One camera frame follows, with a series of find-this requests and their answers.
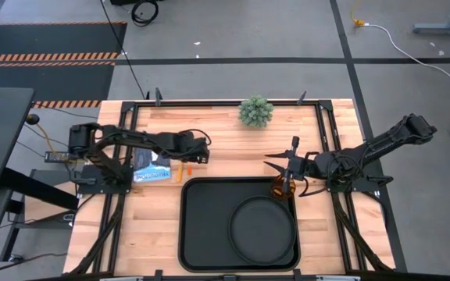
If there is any black round plate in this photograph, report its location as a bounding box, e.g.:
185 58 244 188
228 195 298 267

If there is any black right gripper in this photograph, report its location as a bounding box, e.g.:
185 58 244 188
263 135 318 196

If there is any striped-edge black floor mat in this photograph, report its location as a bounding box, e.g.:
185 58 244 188
0 21 128 66
0 61 116 109

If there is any yellow floor cable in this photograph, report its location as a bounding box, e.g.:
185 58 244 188
349 0 366 28

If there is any coiled black cable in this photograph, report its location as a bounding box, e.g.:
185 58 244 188
130 0 160 28

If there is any black power strip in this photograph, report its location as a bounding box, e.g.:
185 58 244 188
44 151 79 164

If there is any black plastic tray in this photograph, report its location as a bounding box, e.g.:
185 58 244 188
177 176 302 273

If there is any black aluminium table frame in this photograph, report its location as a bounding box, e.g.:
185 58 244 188
68 87 408 281

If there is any white floor cable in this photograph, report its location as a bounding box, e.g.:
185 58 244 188
364 23 450 87

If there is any blue printed pouch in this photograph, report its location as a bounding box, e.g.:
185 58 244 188
132 148 173 184

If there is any long black floor cable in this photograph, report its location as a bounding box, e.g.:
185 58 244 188
98 0 148 101

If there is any grey table leg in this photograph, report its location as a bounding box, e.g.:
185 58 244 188
412 0 450 37

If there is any green artificial plant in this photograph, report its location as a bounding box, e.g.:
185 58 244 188
237 94 275 129

